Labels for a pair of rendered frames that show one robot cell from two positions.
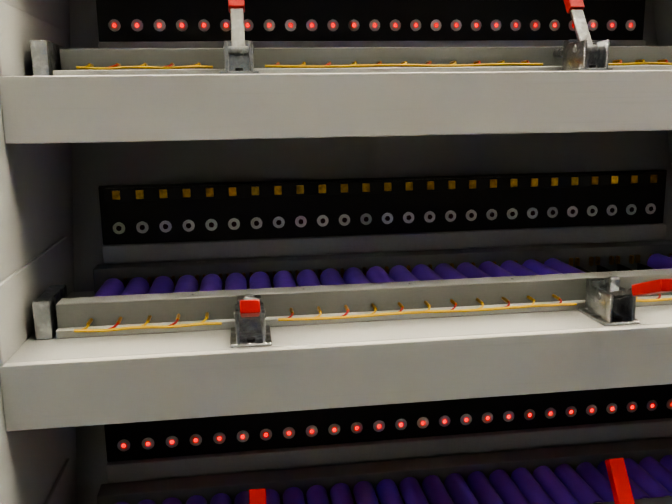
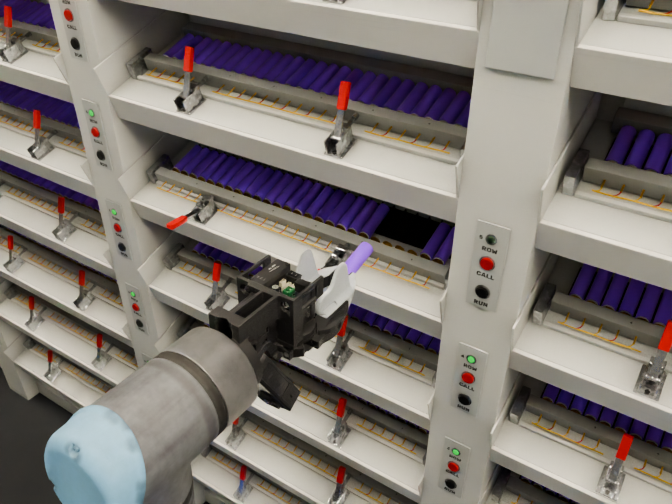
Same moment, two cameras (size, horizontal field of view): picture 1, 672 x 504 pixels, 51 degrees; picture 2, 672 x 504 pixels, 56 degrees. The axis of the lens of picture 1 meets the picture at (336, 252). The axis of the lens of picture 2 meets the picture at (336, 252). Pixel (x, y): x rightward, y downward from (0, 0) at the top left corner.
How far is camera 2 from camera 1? 0.89 m
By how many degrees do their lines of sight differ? 56
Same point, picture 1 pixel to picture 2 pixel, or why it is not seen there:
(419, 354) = (251, 251)
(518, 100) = (293, 160)
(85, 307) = (163, 177)
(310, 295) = (233, 202)
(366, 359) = (233, 244)
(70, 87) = (129, 105)
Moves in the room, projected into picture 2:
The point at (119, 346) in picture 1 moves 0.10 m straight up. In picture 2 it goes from (167, 201) to (158, 148)
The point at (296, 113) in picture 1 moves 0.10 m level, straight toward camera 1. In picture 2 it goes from (205, 137) to (151, 161)
